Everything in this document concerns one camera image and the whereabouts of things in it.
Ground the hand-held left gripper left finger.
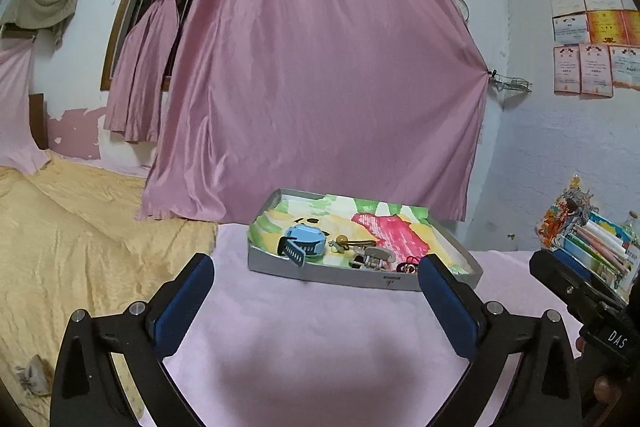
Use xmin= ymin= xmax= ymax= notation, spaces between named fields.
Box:
xmin=50 ymin=253 xmax=216 ymax=427

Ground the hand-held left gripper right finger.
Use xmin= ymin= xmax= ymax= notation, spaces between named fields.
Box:
xmin=417 ymin=253 xmax=583 ymax=427

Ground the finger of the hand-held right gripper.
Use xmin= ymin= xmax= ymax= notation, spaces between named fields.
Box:
xmin=529 ymin=248 xmax=608 ymax=323

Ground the grey tray box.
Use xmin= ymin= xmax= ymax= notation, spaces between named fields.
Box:
xmin=247 ymin=188 xmax=484 ymax=293

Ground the blue wrist watch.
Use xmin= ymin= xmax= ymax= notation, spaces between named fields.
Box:
xmin=276 ymin=222 xmax=330 ymax=269

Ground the person's right hand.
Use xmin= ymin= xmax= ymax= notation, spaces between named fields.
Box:
xmin=575 ymin=336 xmax=616 ymax=405

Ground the row of books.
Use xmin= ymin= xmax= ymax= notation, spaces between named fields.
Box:
xmin=552 ymin=209 xmax=640 ymax=303

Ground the clear bottle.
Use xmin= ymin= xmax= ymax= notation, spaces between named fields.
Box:
xmin=620 ymin=212 xmax=640 ymax=244

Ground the colourful painted paper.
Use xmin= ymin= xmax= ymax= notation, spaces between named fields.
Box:
xmin=250 ymin=194 xmax=476 ymax=280

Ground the yellow blanket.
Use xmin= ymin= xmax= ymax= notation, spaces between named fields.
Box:
xmin=0 ymin=157 xmax=218 ymax=427

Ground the gold bead hairpin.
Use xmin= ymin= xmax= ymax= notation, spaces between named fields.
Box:
xmin=327 ymin=234 xmax=381 ymax=255

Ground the pink table cloth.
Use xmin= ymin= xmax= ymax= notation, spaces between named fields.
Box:
xmin=135 ymin=222 xmax=640 ymax=427

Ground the grey crumpled cloth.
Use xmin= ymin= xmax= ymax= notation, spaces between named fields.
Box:
xmin=15 ymin=355 xmax=53 ymax=395

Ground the wooden headboard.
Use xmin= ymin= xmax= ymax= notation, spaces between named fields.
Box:
xmin=28 ymin=93 xmax=49 ymax=151

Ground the tied pink window curtain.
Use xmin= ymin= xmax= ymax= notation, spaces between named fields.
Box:
xmin=103 ymin=0 xmax=226 ymax=144

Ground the hanging pink sheet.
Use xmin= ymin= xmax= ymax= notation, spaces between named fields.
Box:
xmin=0 ymin=38 xmax=51 ymax=175

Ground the large pink curtain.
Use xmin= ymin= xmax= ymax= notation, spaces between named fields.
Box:
xmin=136 ymin=0 xmax=493 ymax=225

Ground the olive green cloth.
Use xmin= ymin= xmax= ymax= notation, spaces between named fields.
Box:
xmin=0 ymin=0 xmax=80 ymax=48

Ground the wall wire rack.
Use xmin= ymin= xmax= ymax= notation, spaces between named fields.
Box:
xmin=490 ymin=69 xmax=533 ymax=96

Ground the group of wall certificates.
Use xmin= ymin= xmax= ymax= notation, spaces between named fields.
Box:
xmin=549 ymin=0 xmax=640 ymax=98

